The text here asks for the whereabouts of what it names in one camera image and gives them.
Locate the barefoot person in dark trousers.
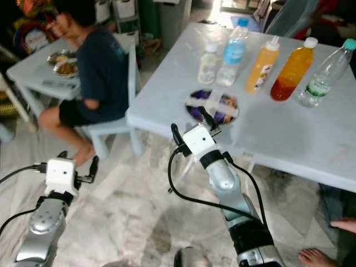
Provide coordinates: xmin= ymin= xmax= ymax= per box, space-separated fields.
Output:
xmin=299 ymin=184 xmax=356 ymax=267

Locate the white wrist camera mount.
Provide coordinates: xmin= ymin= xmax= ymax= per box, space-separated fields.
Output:
xmin=182 ymin=123 xmax=217 ymax=157
xmin=46 ymin=158 xmax=78 ymax=196

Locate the wrapped plate of food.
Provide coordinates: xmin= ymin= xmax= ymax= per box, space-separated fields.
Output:
xmin=185 ymin=89 xmax=239 ymax=125

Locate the orange and red drink bottle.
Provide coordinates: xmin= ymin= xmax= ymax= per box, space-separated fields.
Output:
xmin=270 ymin=37 xmax=319 ymax=102

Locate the small grey plastic table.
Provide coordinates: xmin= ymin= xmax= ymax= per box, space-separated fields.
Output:
xmin=6 ymin=42 xmax=84 ymax=120

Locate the light blue plastic chair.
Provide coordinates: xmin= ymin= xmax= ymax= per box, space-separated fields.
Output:
xmin=264 ymin=0 xmax=320 ymax=38

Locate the metal plate with food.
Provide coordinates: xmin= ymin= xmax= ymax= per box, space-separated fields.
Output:
xmin=47 ymin=49 xmax=78 ymax=65

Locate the white plastic chair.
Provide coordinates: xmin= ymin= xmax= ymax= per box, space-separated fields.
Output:
xmin=83 ymin=44 xmax=142 ymax=159

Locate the clear bottle with green label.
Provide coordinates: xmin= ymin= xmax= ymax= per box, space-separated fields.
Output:
xmin=298 ymin=38 xmax=356 ymax=108

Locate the large white plastic table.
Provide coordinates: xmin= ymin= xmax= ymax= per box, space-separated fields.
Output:
xmin=125 ymin=22 xmax=356 ymax=193

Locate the small clear white-capped bottle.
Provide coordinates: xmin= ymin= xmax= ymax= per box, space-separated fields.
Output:
xmin=197 ymin=43 xmax=219 ymax=85

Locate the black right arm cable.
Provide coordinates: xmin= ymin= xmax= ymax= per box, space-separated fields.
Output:
xmin=224 ymin=151 xmax=269 ymax=223
xmin=167 ymin=147 xmax=265 ymax=223

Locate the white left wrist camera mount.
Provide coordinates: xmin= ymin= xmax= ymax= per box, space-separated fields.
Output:
xmin=46 ymin=158 xmax=78 ymax=196

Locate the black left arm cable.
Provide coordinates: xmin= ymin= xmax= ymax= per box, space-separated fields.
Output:
xmin=0 ymin=209 xmax=38 ymax=233
xmin=0 ymin=163 xmax=41 ymax=183

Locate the grey rubbish bin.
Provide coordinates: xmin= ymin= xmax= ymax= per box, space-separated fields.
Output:
xmin=159 ymin=0 xmax=192 ymax=51

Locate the white plastic stool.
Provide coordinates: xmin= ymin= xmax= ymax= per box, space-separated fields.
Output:
xmin=111 ymin=0 xmax=141 ymax=34

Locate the colourful round toy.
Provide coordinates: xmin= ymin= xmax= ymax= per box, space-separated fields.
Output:
xmin=14 ymin=19 xmax=56 ymax=56

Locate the green container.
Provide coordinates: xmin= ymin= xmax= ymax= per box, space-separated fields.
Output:
xmin=139 ymin=0 xmax=161 ymax=39

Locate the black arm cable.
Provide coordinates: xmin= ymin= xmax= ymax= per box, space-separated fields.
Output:
xmin=0 ymin=209 xmax=38 ymax=233
xmin=224 ymin=151 xmax=269 ymax=223
xmin=167 ymin=147 xmax=265 ymax=223
xmin=0 ymin=163 xmax=41 ymax=183

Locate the bowl of colourful food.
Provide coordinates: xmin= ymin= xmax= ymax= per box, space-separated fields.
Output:
xmin=55 ymin=58 xmax=80 ymax=77

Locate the seated person in navy shirt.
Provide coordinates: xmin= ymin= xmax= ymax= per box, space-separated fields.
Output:
xmin=38 ymin=0 xmax=130 ymax=166

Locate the blue-capped water bottle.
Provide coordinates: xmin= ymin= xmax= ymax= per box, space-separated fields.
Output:
xmin=217 ymin=17 xmax=250 ymax=87

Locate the robot right leg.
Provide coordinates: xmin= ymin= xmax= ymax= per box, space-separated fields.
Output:
xmin=174 ymin=246 xmax=215 ymax=267

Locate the orange juice bottle white nozzle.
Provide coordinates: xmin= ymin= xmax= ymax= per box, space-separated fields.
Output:
xmin=245 ymin=36 xmax=280 ymax=93

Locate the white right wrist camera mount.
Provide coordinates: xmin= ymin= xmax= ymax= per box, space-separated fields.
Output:
xmin=182 ymin=123 xmax=217 ymax=157

